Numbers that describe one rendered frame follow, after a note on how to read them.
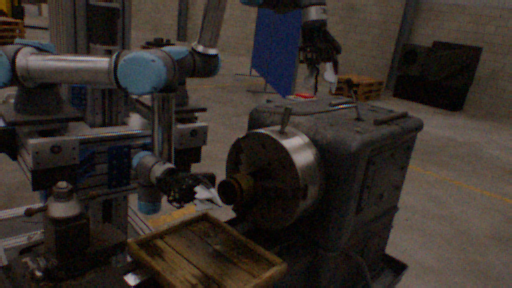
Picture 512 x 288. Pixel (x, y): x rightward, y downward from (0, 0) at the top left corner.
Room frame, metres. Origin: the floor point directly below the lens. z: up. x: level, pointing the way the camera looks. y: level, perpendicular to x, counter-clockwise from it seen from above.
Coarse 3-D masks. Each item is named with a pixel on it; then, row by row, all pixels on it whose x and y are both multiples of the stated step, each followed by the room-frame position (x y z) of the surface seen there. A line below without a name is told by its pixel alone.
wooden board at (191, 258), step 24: (144, 240) 0.94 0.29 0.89; (168, 240) 0.97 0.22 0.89; (192, 240) 0.99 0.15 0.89; (216, 240) 1.00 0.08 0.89; (240, 240) 1.01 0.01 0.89; (144, 264) 0.85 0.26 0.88; (168, 264) 0.86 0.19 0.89; (192, 264) 0.88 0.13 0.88; (216, 264) 0.89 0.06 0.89; (264, 264) 0.92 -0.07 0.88
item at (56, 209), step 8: (48, 200) 0.68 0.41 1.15; (72, 200) 0.69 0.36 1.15; (80, 200) 0.71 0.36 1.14; (48, 208) 0.66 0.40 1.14; (56, 208) 0.66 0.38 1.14; (64, 208) 0.67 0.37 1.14; (72, 208) 0.68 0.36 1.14; (80, 208) 0.69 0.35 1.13; (48, 216) 0.66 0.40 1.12; (56, 216) 0.65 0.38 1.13; (64, 216) 0.66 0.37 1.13; (72, 216) 0.67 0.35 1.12
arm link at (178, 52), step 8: (168, 48) 1.54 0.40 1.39; (176, 48) 1.54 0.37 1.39; (184, 48) 1.55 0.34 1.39; (176, 56) 1.50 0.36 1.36; (184, 56) 1.53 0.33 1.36; (192, 56) 1.57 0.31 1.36; (184, 64) 1.53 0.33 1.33; (192, 64) 1.55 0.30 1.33; (184, 72) 1.53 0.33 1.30; (192, 72) 1.56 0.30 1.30; (184, 80) 1.54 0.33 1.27
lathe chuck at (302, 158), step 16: (272, 128) 1.12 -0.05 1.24; (256, 144) 1.08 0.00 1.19; (272, 144) 1.04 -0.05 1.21; (288, 144) 1.03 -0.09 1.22; (304, 144) 1.07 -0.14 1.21; (272, 160) 1.04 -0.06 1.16; (288, 160) 1.00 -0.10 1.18; (304, 160) 1.01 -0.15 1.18; (256, 176) 1.11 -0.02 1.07; (272, 176) 1.03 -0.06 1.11; (288, 176) 0.99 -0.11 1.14; (304, 176) 0.98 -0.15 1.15; (256, 208) 1.06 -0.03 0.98; (272, 208) 1.02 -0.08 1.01; (288, 208) 0.98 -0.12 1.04; (304, 208) 0.99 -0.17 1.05; (256, 224) 1.05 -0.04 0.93; (272, 224) 1.01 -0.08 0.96; (288, 224) 0.98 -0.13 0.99
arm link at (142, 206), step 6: (138, 186) 1.05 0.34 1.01; (144, 186) 1.03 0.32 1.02; (150, 186) 1.03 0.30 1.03; (138, 192) 1.04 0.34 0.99; (144, 192) 1.03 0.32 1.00; (150, 192) 1.03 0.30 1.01; (156, 192) 1.04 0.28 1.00; (138, 198) 1.04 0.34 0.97; (144, 198) 1.03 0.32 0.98; (150, 198) 1.03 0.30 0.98; (156, 198) 1.04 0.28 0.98; (162, 198) 1.08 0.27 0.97; (138, 204) 1.04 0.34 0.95; (144, 204) 1.03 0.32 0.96; (150, 204) 1.03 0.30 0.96; (156, 204) 1.04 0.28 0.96; (144, 210) 1.03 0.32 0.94; (150, 210) 1.03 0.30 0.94; (156, 210) 1.04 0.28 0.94
